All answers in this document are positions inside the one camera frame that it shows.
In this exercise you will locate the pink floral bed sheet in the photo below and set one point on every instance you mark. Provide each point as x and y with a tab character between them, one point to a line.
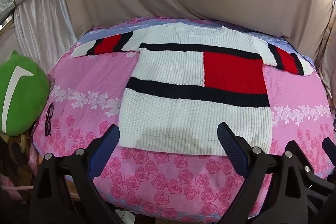
86	82

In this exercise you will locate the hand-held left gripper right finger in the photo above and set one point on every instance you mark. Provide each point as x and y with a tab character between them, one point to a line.
232	150

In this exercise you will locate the green plush pillow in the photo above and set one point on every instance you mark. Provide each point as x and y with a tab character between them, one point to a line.
23	98

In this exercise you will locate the white red black knit sweater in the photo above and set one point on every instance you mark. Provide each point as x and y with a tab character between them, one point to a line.
168	108

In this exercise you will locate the white satin curtain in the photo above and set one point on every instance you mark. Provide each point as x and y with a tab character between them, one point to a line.
39	19

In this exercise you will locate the brown patterned cloth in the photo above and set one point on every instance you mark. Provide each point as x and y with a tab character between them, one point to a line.
13	158

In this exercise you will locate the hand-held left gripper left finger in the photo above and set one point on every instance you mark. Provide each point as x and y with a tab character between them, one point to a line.
103	153

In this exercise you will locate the beige patterned curtain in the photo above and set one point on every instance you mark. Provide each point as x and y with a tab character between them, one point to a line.
330	43

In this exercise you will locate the dark framed eyeglasses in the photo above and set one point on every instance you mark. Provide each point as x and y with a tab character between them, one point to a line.
48	126

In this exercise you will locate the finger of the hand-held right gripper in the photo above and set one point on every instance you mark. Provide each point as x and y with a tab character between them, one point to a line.
319	182
329	148

